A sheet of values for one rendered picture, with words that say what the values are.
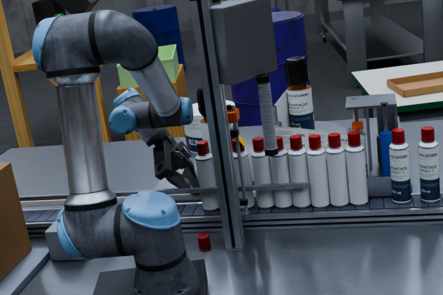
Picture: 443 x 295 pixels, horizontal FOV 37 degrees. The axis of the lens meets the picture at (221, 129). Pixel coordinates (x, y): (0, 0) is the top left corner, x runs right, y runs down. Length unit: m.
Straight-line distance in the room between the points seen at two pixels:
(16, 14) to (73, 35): 10.78
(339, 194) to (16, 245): 0.89
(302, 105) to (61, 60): 1.15
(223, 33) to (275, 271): 0.60
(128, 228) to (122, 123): 0.41
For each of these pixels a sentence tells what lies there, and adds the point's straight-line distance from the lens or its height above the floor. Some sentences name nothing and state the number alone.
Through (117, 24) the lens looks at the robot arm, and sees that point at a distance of 1.41.
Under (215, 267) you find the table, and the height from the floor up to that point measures 0.83.
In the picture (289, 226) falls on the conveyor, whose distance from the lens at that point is 1.86.
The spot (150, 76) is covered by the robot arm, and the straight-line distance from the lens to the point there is 1.53.
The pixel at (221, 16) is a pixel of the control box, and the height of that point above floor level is 1.45.
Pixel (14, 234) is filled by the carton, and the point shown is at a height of 0.93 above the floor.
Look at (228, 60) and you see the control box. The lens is 1.59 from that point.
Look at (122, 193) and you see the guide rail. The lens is 1.94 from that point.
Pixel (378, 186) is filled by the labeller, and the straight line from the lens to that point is 1.88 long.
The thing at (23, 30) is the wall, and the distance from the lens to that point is 12.21.
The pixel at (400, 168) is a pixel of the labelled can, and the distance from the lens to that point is 1.81.
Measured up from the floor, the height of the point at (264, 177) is 0.98.
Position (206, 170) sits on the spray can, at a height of 1.01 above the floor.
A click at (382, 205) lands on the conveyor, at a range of 1.85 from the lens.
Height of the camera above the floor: 1.66
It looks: 17 degrees down
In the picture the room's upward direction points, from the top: 8 degrees counter-clockwise
